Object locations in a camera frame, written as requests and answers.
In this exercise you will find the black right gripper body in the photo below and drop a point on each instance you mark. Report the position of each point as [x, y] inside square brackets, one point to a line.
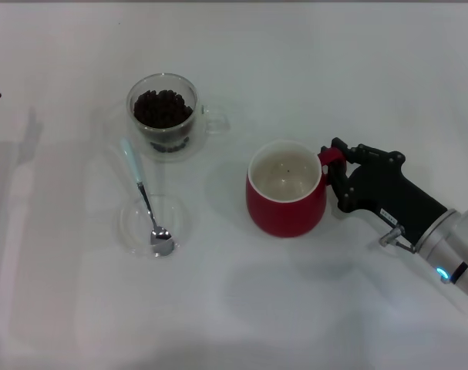
[391, 192]

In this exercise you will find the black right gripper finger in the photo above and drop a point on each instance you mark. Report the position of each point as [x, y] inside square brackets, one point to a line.
[372, 153]
[341, 185]

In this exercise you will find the red ceramic mug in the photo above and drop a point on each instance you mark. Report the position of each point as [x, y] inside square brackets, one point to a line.
[287, 216]

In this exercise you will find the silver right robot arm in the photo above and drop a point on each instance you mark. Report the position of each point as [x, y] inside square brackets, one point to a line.
[457, 243]

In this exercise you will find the dark coffee beans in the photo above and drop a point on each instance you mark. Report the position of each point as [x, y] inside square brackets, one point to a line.
[162, 109]

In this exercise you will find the clear glass saucer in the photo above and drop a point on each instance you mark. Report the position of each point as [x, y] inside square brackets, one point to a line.
[135, 227]

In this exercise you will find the clear double-wall glass cup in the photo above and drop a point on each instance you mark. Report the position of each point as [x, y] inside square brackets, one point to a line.
[197, 96]

